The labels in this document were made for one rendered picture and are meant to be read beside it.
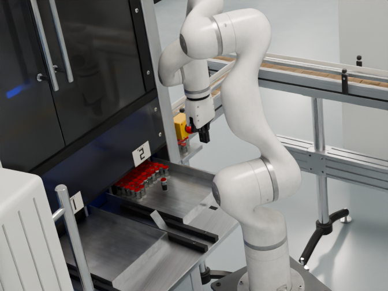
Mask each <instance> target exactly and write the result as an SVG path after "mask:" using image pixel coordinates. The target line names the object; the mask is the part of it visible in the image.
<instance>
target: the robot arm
mask: <svg viewBox="0 0 388 291"><path fill-rule="evenodd" d="M223 7H224V1H223V0H188V2H187V7H186V17H185V21H184V23H183V25H182V27H181V30H180V36H179V38H178V39H176V40H175V41H173V42H172V43H170V44H169V45H168V46H167V47H166V48H165V49H164V50H163V52H162V54H161V56H160V59H159V63H158V78H159V81H160V83H161V84H162V85H163V86H165V87H173V86H176V85H180V84H183V86H184V94H185V96H186V100H185V117H186V124H187V126H191V132H192V133H196V132H198V133H199V139H200V142H202V143H208V142H210V135H209V130H210V123H211V121H212V120H213V119H214V117H215V109H214V102H213V99H212V96H211V87H210V79H209V74H208V66H207V59H209V58H214V57H218V56H221V55H225V54H230V53H236V56H237V58H236V61H235V64H234V65H233V67H232V68H231V70H230V72H229V73H228V74H227V76H226V77H225V78H224V80H223V82H222V84H221V90H220V95H221V102H222V107H223V112H224V115H225V118H226V122H227V124H228V126H229V128H230V130H231V131H232V132H233V133H234V134H235V135H236V136H237V137H238V138H240V139H241V140H243V141H246V142H248V143H251V144H253V145H255V146H256V147H257V148H258V149H259V150H260V153H261V156H260V158H256V159H252V160H250V161H246V162H242V163H238V164H235V165H232V166H229V167H226V168H224V169H222V170H221V171H219V172H218V173H217V174H216V175H215V177H214V179H213V182H212V187H211V189H212V194H213V197H214V199H215V201H216V203H217V204H218V205H219V206H220V208H221V209H223V210H224V212H226V213H227V214H229V215H230V216H231V217H233V218H234V219H236V220H237V221H238V222H239V223H240V225H241V229H242V236H243V241H244V249H245V258H246V263H247V272H246V273H245V274H244V275H243V276H242V277H241V278H240V280H239V282H238V285H237V291H304V289H305V288H304V280H303V278H302V276H301V275H300V274H299V273H298V272H297V271H296V270H294V269H292V268H290V259H289V247H288V234H287V227H286V221H285V217H284V215H283V214H282V213H281V212H280V211H278V210H276V209H274V208H270V207H263V206H261V205H264V204H267V203H271V202H274V201H277V200H281V199H284V198H287V197H289V196H291V195H293V194H295V193H296V192H297V191H298V189H299V188H300V186H301V180H302V177H301V170H300V168H299V166H298V164H297V162H296V161H295V159H294V157H292V155H291V154H290V153H289V151H288V150H287V149H286V148H285V147H284V146H283V145H282V144H281V142H280V141H279V140H278V139H277V137H276V136H275V134H274V133H273V131H272V130H271V128H270V126H269V124H268V122H267V119H266V116H265V113H264V110H263V105H262V100H261V96H260V91H259V85H258V73H259V68H260V65H261V63H262V60H263V58H264V56H265V54H266V52H267V50H268V48H269V46H270V42H271V26H270V23H269V20H268V18H267V17H266V16H265V15H264V14H263V13H262V12H260V11H259V10H256V9H251V8H246V9H239V10H234V11H231V12H226V13H222V11H223Z"/></svg>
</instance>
